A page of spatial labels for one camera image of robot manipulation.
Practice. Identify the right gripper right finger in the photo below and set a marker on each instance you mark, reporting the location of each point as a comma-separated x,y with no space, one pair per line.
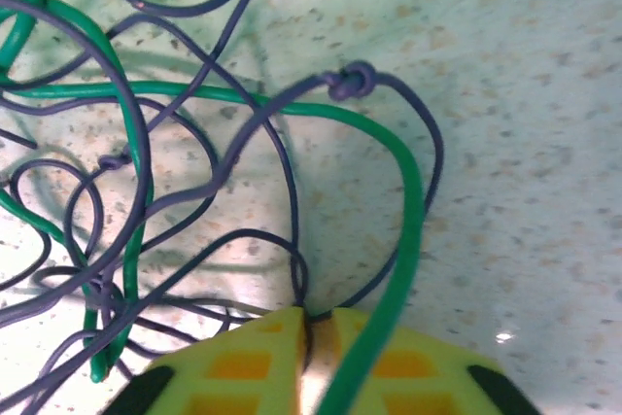
437,381

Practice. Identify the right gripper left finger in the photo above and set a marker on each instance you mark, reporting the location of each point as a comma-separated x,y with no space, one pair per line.
233,376

